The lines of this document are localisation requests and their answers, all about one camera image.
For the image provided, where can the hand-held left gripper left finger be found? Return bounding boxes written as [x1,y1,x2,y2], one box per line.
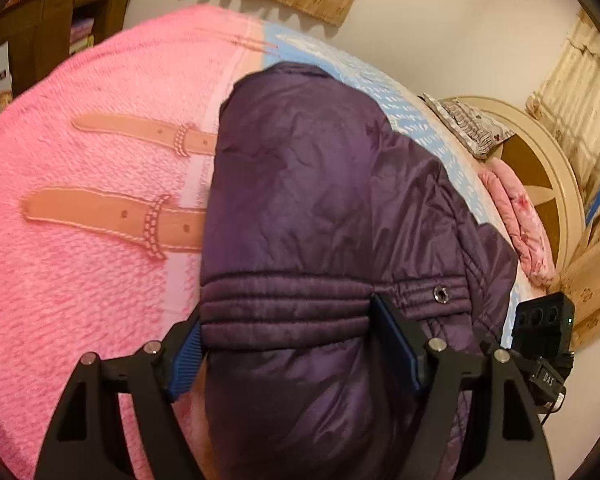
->
[32,307,206,480]

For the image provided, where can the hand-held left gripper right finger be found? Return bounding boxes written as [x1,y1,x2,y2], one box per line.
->
[370,292,556,480]

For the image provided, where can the purple quilted jacket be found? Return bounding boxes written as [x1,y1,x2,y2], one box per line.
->
[200,61,518,480]

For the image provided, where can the pink floral quilt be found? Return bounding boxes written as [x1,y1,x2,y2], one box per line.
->
[480,160,557,287]

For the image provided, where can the pink and blue printed blanket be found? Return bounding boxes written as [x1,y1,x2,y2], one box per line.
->
[0,4,541,480]

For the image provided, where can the cream round headboard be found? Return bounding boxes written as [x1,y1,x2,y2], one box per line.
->
[440,95,587,273]

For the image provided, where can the striped pillow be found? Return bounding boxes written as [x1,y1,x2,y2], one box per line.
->
[422,94,516,159]

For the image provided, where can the folded cloths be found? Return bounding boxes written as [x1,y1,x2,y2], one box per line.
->
[69,16,97,55]

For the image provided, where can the brown wooden shelf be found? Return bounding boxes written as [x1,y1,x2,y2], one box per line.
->
[0,0,133,96]

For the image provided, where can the black cable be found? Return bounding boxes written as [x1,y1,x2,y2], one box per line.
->
[540,394,569,417]

